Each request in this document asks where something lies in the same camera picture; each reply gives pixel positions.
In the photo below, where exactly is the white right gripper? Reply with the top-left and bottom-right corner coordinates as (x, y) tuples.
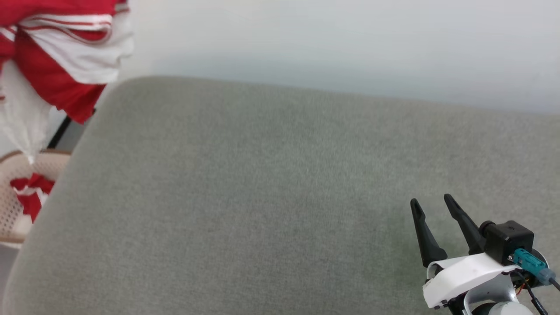
(410, 194), (521, 314)

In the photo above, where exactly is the red and white jersey shirt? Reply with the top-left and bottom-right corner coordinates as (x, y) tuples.
(0, 0), (134, 165)

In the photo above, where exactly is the crumpled red white garment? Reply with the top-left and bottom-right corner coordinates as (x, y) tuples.
(10, 173), (56, 224)

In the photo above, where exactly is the grey fabric sofa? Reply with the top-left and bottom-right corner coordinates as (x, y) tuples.
(0, 75), (560, 315)

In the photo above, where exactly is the black skirting strip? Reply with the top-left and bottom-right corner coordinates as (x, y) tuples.
(47, 108), (95, 149)

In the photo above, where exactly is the beige plastic laundry basket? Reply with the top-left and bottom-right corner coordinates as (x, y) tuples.
(0, 150), (73, 250)

